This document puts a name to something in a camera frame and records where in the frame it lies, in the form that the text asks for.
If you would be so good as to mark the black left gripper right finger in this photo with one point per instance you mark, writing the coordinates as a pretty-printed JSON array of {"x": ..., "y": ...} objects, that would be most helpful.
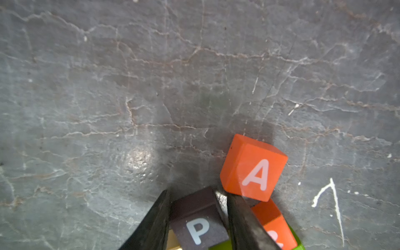
[{"x": 246, "y": 232}]

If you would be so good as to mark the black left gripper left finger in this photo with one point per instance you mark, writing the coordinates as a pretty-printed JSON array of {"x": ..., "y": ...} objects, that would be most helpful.
[{"x": 152, "y": 232}]

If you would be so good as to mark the dark purple P block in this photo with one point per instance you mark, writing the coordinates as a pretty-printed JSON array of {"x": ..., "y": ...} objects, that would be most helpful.
[{"x": 197, "y": 220}]

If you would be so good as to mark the orange A block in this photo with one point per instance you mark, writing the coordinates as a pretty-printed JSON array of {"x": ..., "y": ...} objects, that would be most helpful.
[{"x": 252, "y": 168}]

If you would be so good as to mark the wooden plus sign block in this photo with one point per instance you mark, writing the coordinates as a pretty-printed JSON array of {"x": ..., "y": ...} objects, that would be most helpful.
[{"x": 172, "y": 242}]

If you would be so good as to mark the orange R block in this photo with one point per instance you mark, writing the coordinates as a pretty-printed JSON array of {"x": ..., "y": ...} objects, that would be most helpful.
[{"x": 274, "y": 223}]

